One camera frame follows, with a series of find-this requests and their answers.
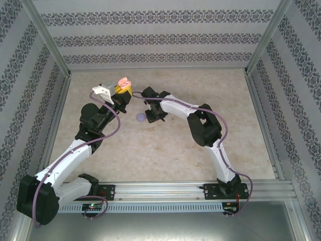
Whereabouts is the pink earbud charging case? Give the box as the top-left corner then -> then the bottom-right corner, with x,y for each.
117,76 -> 133,89

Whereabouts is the grey metal panel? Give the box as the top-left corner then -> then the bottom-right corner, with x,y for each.
25,212 -> 305,241

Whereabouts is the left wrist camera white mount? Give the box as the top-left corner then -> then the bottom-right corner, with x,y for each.
91,83 -> 118,104

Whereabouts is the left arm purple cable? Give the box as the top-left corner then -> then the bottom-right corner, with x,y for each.
31,90 -> 121,228

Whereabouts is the aluminium side rail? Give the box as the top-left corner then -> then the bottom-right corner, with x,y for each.
37,74 -> 73,176
244,71 -> 294,184

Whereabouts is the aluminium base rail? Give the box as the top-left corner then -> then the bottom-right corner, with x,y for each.
57,182 -> 294,203

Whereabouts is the aluminium frame post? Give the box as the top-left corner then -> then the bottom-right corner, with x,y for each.
21,0 -> 73,78
243,0 -> 293,76
284,199 -> 314,241
5,218 -> 33,241

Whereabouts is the grey slotted cable duct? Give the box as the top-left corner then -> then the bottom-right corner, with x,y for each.
59,202 -> 224,214

